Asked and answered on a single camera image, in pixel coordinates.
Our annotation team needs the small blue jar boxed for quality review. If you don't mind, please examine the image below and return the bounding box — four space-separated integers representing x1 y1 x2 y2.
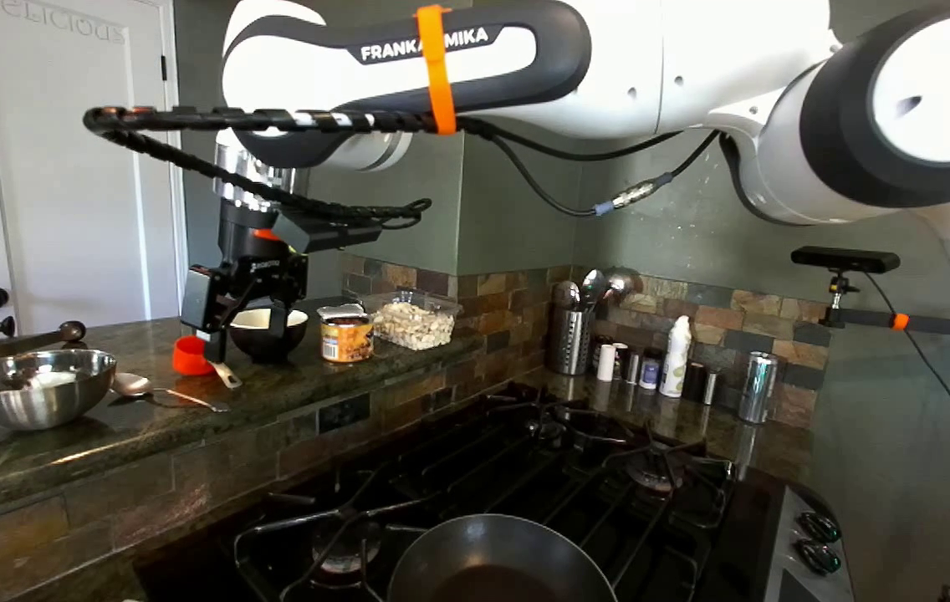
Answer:
636 350 666 395

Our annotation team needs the black camera on stand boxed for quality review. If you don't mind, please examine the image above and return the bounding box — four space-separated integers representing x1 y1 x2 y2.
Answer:
791 244 902 278

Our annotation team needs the white pumpkin seeds pile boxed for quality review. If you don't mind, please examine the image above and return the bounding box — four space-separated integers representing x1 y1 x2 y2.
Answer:
371 298 454 350

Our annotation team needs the black bowl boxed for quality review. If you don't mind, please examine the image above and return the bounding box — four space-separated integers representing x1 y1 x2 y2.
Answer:
223 303 310 364

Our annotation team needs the black stove knob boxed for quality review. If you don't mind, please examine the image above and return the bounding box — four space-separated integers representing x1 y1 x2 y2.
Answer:
793 507 844 549
793 540 845 578

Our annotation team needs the silver metal can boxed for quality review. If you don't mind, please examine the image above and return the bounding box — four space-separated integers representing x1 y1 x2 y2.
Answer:
736 347 781 428

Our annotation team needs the orange measuring cup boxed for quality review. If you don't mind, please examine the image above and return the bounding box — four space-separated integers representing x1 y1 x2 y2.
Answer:
167 330 243 395

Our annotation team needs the steel ladle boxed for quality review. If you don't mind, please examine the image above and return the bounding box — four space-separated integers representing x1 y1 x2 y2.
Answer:
576 266 643 327

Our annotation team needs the dark frying pan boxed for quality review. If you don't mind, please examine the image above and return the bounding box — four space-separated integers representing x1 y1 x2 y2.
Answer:
385 507 623 602

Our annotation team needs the clear plastic food bag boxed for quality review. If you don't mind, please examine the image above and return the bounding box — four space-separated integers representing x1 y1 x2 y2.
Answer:
367 288 463 354

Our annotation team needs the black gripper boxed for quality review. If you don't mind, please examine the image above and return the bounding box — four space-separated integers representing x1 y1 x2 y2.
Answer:
198 235 310 367

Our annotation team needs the black gas stove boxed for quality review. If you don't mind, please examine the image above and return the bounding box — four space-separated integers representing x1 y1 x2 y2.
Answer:
136 383 856 602

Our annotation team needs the black cable junction box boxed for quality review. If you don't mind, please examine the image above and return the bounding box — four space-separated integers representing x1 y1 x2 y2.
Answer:
270 212 388 253

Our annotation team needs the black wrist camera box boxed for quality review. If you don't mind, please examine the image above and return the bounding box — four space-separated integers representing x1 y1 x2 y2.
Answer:
182 266 220 335

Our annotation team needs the thin black camera cable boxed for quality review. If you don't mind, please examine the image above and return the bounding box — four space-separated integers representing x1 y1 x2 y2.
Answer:
860 270 950 513

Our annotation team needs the white plastic bottle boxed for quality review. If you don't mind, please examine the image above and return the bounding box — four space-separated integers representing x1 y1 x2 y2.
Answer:
658 312 695 403

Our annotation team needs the white door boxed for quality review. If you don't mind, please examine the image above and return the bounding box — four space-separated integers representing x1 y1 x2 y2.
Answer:
0 0 194 342

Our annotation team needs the black rod with ball end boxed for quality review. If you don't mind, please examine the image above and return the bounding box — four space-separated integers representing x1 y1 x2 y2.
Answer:
0 318 91 360

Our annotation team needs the perforated steel utensil holder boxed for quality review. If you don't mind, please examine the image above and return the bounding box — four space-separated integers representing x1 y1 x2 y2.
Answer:
547 301 602 383

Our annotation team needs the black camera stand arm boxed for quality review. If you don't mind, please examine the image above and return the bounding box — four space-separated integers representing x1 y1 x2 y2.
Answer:
820 270 950 360

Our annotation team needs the steel mixing bowl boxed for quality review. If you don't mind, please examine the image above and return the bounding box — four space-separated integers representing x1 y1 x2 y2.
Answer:
0 345 119 434

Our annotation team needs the black shaker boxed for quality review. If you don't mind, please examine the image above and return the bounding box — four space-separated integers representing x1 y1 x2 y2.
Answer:
682 360 721 409

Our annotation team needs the small white cup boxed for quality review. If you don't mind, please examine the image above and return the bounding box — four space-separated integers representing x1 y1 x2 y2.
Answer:
592 338 624 388

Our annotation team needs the dark wall outlet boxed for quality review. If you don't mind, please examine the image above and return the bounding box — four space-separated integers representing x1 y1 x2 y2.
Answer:
316 388 374 437

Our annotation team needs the open nut can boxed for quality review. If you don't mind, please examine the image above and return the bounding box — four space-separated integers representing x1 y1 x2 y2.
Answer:
316 301 374 367

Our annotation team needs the orange strap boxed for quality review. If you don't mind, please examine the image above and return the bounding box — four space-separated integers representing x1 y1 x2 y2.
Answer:
413 0 463 140

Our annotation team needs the thin black cable silver plug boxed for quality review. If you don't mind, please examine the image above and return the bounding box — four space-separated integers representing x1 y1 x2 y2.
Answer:
458 116 727 221

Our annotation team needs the metal spoon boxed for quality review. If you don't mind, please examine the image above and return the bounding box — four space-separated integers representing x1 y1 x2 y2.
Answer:
107 367 234 418

